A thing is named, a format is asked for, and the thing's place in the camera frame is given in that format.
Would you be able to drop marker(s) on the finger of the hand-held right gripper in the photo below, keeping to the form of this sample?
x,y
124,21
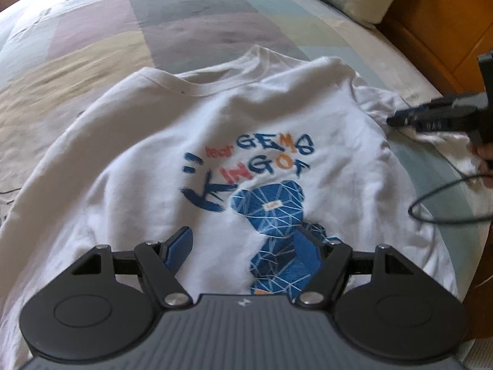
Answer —
x,y
423,110
443,125

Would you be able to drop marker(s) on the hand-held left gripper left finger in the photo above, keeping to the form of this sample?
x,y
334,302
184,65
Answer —
x,y
179,248

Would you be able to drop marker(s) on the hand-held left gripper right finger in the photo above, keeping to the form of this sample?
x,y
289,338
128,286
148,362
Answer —
x,y
320,256

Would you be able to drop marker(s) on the white printed t-shirt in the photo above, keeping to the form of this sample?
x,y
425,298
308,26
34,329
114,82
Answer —
x,y
154,131

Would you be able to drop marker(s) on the person's right hand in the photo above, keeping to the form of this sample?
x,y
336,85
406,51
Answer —
x,y
486,162

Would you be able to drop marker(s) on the wooden headboard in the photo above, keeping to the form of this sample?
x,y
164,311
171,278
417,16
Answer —
x,y
435,19

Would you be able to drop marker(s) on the pastel patchwork bed sheet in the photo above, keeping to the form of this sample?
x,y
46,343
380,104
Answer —
x,y
96,19

